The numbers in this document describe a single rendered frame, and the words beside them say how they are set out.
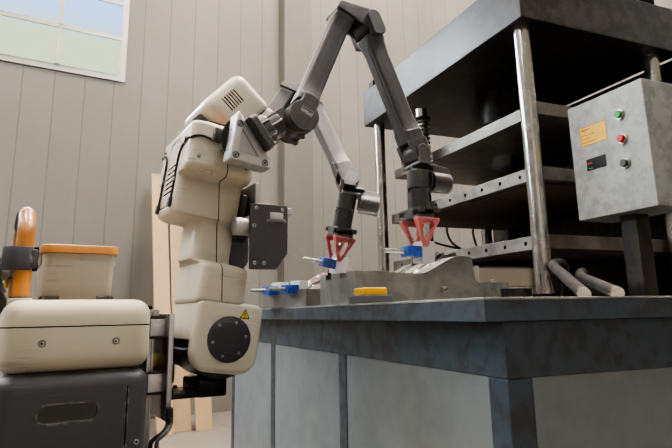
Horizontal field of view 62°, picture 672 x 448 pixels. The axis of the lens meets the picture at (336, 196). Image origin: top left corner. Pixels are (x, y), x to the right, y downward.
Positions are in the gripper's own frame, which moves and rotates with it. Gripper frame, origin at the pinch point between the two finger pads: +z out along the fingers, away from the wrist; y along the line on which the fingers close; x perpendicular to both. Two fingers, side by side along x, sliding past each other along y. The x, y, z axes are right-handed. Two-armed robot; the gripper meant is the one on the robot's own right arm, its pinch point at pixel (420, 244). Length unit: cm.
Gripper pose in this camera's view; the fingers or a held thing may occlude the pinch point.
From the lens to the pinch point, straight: 148.4
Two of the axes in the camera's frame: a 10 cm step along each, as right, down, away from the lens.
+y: -3.9, 2.0, 9.0
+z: 0.1, 9.8, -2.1
